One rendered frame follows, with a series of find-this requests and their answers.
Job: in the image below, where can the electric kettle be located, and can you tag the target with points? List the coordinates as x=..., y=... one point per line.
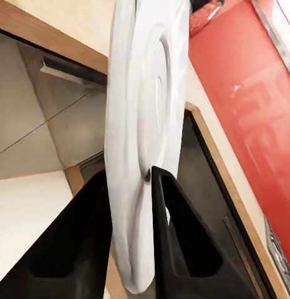
x=202, y=12

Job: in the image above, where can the cabinet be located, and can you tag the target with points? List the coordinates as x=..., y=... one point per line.
x=52, y=109
x=199, y=177

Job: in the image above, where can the saucer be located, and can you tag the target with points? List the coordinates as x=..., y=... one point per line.
x=146, y=86

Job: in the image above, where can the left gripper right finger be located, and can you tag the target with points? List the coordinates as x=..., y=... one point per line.
x=212, y=274

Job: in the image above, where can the countertop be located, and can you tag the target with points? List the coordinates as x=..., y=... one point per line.
x=234, y=178
x=76, y=29

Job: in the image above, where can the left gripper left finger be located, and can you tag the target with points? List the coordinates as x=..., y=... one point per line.
x=69, y=260

